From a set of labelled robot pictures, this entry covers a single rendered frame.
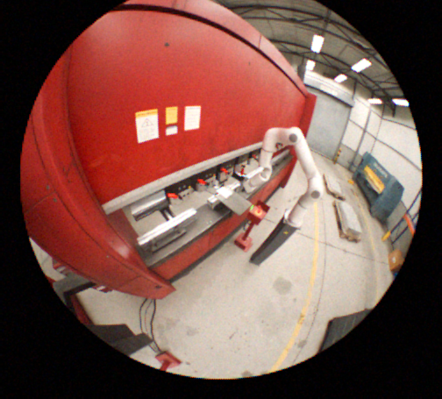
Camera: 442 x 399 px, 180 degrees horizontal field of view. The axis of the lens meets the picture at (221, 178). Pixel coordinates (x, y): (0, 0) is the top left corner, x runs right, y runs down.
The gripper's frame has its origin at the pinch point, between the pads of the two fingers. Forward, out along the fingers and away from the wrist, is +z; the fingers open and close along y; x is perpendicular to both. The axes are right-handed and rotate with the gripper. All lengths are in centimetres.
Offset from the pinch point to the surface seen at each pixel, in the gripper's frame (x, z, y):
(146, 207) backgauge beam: 86, 7, 17
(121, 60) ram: 81, -88, 38
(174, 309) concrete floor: 118, 55, -96
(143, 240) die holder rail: 95, -5, -7
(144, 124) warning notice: 74, -65, 27
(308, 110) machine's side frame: -196, -58, 75
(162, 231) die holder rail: 79, -4, -6
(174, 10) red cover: 66, -108, 51
